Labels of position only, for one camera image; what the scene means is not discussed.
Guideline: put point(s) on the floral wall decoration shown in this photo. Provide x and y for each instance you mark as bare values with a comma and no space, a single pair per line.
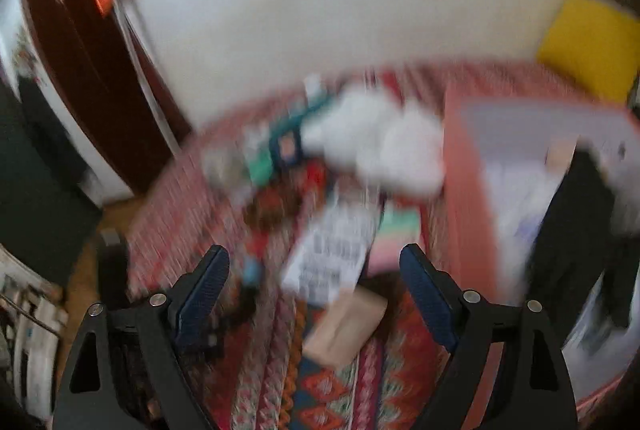
30,58

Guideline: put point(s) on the black cloth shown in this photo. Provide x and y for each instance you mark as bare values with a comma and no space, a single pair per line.
575,230

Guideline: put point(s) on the dark green folding screen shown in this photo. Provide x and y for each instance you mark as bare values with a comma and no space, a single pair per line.
35,190

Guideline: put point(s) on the light blue thread spool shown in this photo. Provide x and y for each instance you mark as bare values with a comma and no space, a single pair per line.
253,272

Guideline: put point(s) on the blue figurine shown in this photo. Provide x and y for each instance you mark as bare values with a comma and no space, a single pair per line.
287,150

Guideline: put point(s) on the patterned red tablecloth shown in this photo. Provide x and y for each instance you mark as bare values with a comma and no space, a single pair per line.
200,220

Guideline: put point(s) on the dark wooden door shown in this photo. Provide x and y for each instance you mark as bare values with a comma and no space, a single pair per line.
85,75

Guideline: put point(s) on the white printed paper card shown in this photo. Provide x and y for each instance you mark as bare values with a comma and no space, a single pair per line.
330,255

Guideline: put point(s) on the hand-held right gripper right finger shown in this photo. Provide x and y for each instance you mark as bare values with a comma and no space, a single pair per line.
425,295

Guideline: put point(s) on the white pole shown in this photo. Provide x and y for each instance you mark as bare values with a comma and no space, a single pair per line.
145,65

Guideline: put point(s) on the brown cardboard box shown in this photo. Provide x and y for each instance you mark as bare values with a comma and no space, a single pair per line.
345,325

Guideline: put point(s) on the pink storage container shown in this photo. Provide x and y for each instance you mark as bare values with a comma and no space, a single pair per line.
465,190

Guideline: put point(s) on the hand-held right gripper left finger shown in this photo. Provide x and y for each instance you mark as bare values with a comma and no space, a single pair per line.
200,295

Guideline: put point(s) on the pink and green packet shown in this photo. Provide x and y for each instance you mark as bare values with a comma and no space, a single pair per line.
397,240

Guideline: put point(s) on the yellow cushion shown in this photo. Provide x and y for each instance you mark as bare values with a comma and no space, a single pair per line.
590,45

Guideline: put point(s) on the white cluttered rack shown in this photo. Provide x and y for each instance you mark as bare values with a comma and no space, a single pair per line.
30,340

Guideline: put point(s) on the white plush toy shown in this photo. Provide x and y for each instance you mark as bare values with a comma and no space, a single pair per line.
390,145

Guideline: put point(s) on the small green packet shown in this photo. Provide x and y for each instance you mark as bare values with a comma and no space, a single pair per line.
261,169

